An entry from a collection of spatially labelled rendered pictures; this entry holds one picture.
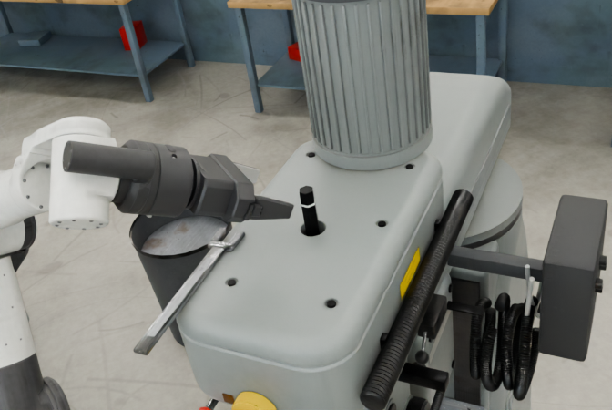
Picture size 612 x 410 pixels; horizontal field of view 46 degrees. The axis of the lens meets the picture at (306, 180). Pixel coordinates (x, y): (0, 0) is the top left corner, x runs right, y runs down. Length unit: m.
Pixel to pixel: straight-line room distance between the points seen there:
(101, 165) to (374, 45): 0.44
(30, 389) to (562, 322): 0.83
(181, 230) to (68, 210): 2.71
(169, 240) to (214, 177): 2.60
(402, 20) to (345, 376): 0.49
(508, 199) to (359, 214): 0.64
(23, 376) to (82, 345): 2.80
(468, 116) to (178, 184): 0.83
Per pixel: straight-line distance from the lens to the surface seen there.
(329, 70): 1.07
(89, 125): 0.85
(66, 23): 7.41
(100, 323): 3.97
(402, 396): 1.29
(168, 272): 3.27
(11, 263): 1.10
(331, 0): 1.02
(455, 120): 1.53
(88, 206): 0.83
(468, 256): 1.37
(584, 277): 1.23
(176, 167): 0.87
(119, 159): 0.81
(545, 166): 4.61
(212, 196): 0.89
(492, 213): 1.59
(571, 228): 1.30
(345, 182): 1.13
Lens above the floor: 2.51
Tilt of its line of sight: 33 degrees down
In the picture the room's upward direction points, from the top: 9 degrees counter-clockwise
